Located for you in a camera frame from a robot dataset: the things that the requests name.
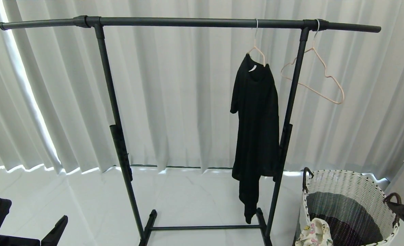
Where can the pink clothes hanger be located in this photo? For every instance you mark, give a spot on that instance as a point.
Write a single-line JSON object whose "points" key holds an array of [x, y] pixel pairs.
{"points": [[255, 37], [320, 63]]}

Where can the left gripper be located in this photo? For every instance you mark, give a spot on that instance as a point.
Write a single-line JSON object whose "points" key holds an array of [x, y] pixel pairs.
{"points": [[10, 241]]}

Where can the white laundry basket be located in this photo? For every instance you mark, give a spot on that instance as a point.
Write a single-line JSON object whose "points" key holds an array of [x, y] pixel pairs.
{"points": [[359, 184]]}

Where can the cream printed garment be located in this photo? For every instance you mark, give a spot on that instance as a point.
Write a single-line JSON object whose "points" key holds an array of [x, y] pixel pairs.
{"points": [[312, 234]]}

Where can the black clothes rack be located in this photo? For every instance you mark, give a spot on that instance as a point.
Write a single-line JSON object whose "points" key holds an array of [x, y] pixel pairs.
{"points": [[188, 22]]}

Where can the white curtain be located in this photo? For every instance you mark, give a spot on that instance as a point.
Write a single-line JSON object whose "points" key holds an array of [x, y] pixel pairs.
{"points": [[171, 102]]}

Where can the black garment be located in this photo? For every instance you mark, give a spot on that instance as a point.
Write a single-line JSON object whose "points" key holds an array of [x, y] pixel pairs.
{"points": [[256, 119]]}

